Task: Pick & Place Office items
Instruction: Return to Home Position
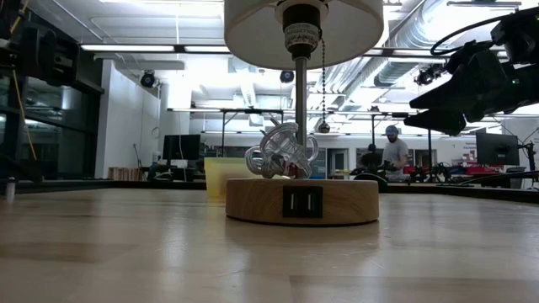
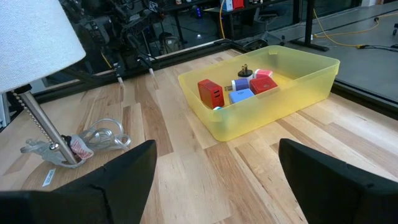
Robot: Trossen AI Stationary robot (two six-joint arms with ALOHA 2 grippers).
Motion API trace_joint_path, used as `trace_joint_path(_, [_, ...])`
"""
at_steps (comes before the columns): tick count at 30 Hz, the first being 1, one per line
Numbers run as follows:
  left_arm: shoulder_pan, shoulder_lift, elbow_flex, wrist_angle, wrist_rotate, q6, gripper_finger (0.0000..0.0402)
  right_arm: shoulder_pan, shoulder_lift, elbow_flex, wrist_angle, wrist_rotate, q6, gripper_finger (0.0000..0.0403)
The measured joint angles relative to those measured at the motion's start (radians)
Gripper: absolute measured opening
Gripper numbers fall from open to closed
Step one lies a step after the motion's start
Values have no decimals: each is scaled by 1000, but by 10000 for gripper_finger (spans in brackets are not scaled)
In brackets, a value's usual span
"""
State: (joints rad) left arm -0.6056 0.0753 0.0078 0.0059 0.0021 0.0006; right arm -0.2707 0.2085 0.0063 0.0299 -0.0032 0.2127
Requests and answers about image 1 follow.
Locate yellow translucent plastic bin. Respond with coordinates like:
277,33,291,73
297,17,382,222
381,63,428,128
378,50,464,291
204,157,253,199

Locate black aluminium table frame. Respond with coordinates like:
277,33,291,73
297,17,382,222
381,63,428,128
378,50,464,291
14,178,539,206

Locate clear coiled lamp cord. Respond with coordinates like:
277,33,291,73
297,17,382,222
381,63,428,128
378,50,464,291
244,117,320,180

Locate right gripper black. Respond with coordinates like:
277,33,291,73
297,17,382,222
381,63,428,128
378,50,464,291
403,40,517,136

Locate white shade wooden base lamp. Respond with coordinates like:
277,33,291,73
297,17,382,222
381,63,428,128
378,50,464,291
223,0,385,227

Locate wooden crate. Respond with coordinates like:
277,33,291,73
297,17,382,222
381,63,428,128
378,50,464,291
108,167,147,182

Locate black computer monitor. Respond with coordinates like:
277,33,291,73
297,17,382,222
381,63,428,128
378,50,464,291
162,134,202,162
476,128,520,167

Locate person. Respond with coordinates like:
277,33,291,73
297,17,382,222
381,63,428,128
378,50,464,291
381,125,410,182

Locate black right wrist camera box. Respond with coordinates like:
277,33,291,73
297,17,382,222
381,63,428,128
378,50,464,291
490,7,539,64

